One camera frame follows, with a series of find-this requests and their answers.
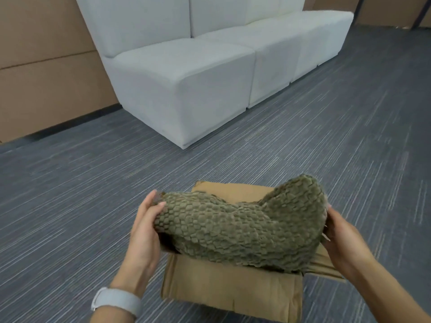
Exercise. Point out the person's right hand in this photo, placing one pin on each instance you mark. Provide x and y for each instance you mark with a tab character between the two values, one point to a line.
343	242

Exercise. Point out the brown cardboard box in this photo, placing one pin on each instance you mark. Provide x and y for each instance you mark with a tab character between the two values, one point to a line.
235	282

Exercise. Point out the green textured cushion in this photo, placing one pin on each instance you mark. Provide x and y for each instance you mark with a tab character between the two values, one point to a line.
242	225

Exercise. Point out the person's left forearm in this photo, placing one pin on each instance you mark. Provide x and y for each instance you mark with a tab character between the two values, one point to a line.
118	299

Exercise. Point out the person's left hand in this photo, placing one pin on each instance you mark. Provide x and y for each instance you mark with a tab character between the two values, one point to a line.
143	238

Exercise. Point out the person's left thumb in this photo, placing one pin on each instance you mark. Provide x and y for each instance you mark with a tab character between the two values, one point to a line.
157	211

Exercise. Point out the white wrist watch band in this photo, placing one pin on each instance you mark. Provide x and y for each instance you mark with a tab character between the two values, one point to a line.
116	302

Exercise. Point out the person's right forearm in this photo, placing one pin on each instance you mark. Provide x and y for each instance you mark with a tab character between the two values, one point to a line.
390	285

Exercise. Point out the person's right thumb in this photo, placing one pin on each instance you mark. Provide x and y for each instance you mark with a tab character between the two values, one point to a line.
328	220

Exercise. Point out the white fabric sofa seat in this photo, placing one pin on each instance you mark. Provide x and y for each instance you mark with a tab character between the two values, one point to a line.
256	47
175	67
320	33

